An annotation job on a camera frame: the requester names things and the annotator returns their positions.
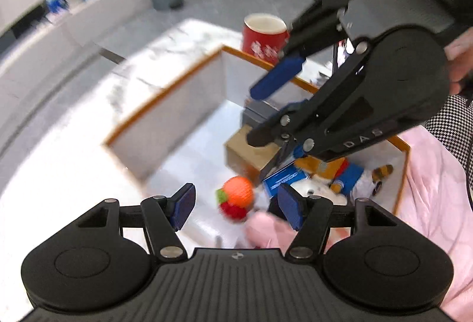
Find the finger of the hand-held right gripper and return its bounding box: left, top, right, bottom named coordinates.
left=246, top=37, right=375, bottom=164
left=249, top=0, right=372, bottom=101

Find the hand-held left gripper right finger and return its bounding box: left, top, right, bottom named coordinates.
left=277, top=182, right=401, bottom=260

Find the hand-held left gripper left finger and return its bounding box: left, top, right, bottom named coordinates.
left=76, top=182, right=197, bottom=260

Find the blue barcode tag card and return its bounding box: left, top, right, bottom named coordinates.
left=263, top=164, right=309, bottom=197

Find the small brown cardboard box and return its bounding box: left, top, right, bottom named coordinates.
left=225, top=124, right=285, bottom=187

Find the orange crocheted toy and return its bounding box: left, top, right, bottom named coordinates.
left=216, top=176, right=255, bottom=222

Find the brown and orange plush toy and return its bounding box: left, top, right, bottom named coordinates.
left=292, top=156, right=395, bottom=206

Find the orange cardboard box white inside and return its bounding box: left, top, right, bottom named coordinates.
left=103, top=44, right=412, bottom=250

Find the person's right forearm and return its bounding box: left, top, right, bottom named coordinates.
left=425, top=95, right=473, bottom=175

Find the person's right hand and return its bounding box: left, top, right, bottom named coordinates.
left=445, top=32, right=473, bottom=93

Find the red paper cup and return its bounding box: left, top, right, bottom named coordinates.
left=241, top=12, right=291, bottom=66

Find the pink clothing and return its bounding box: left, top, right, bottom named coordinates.
left=397, top=126, right=473, bottom=322

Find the low marble cabinet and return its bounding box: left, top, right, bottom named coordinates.
left=0, top=0, right=156, bottom=64

